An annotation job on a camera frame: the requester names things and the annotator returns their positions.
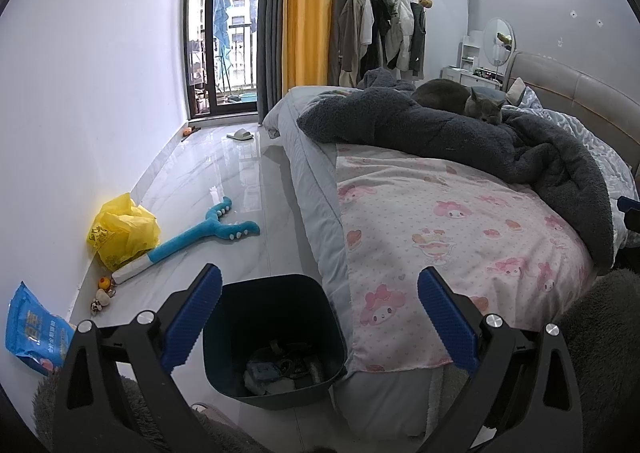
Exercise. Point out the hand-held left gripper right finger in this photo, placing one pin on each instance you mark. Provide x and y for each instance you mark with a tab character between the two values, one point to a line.
447	318

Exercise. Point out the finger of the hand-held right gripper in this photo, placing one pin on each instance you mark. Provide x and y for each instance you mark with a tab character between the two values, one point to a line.
629	207

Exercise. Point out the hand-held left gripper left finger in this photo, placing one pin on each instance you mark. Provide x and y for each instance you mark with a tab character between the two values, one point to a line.
192	315

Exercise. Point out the dark plastic bin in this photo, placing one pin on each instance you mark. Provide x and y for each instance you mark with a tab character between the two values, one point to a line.
270	313

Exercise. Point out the blue plastic wrapper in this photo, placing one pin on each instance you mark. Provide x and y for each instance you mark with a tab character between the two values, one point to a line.
260	373

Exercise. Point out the white tissue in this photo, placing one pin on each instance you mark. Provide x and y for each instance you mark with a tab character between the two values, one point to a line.
280	386

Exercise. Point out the black tissue packet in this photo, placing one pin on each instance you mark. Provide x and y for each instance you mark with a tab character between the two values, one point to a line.
314	370

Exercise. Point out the wavy patterned duvet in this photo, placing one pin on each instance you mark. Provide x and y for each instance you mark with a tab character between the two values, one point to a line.
600	153

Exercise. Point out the blue white plush stick toy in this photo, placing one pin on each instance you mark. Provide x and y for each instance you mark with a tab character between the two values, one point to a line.
185	243

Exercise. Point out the pink printed blanket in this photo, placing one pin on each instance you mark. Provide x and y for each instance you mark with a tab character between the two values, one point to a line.
425	243

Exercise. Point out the yellow plastic bag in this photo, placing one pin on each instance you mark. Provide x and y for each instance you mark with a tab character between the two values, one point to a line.
120	233

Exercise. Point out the beige leather headboard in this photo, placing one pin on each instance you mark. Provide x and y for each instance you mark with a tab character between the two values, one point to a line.
575	83

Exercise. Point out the blue printed packet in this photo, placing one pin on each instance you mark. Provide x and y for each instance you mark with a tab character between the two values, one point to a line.
35	328

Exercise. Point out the beige pillow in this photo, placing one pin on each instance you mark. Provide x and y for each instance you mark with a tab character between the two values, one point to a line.
515	90

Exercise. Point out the bed mattress grey sheet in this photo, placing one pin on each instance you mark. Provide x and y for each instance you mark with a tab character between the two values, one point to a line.
320	213

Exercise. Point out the small orange toy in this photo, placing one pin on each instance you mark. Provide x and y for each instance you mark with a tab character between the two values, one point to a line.
190	131

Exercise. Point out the pale slipper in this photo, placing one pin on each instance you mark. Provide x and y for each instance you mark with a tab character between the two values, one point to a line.
240	135

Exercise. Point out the grey fluffy blanket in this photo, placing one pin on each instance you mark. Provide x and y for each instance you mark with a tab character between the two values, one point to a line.
400	123

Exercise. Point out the round mirror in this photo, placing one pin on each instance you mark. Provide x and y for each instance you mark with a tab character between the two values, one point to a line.
497	45

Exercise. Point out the white dressing table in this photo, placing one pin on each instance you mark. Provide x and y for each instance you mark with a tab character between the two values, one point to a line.
460	77

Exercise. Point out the grey cat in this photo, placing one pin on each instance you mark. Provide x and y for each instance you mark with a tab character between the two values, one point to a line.
440	95

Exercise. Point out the white desktop shelf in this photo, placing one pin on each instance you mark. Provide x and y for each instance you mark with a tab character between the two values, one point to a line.
470	53

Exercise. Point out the blue basin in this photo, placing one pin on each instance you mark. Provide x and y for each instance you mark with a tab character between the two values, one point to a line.
248	98

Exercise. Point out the dark grey garment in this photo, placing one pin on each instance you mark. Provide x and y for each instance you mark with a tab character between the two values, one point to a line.
418	38

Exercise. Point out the black framed glass door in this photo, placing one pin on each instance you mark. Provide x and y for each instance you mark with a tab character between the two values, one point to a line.
197	33

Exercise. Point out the white jacket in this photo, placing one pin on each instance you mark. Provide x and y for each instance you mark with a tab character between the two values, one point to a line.
400	28

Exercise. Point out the blue hanging garment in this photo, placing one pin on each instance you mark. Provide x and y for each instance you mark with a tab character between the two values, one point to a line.
222	18

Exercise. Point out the beige coat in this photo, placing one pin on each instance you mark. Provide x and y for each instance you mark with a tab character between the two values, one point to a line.
349	33

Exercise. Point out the white shirt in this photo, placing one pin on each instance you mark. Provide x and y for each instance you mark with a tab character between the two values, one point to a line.
366	23

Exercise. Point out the black jacket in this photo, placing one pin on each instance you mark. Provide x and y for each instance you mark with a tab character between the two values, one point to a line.
380	13

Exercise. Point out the yellow curtain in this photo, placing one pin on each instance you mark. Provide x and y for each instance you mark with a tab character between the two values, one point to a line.
307	8

